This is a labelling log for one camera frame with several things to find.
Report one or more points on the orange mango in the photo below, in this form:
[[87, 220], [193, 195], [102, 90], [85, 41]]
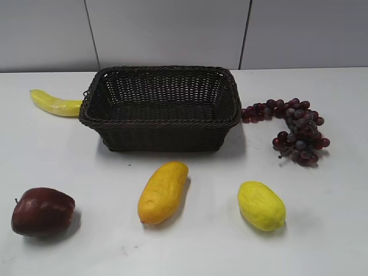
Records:
[[162, 194]]

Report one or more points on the red apple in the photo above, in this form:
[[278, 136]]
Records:
[[42, 212]]

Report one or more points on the yellow lemon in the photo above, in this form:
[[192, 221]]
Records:
[[260, 206]]

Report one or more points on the yellow banana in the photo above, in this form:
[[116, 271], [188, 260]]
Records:
[[56, 106]]

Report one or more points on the red grape bunch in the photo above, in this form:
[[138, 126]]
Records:
[[303, 140]]

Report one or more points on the black woven basket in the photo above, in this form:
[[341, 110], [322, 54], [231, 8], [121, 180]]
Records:
[[162, 108]]

